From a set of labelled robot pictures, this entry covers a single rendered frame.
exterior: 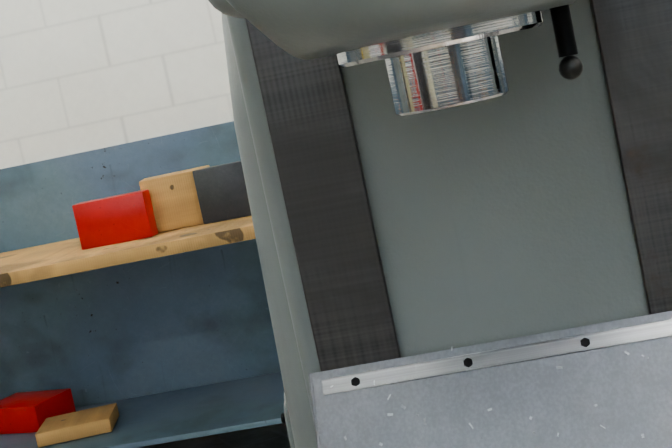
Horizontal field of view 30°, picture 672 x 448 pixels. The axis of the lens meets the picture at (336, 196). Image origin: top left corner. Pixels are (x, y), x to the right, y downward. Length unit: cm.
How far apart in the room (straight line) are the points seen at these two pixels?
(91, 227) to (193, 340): 81
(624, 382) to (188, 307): 413
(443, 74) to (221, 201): 385
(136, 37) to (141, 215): 86
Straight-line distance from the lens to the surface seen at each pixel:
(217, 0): 64
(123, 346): 508
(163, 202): 441
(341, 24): 45
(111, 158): 496
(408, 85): 50
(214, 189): 434
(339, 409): 92
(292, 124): 90
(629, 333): 91
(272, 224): 92
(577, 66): 52
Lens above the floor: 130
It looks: 6 degrees down
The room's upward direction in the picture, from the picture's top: 12 degrees counter-clockwise
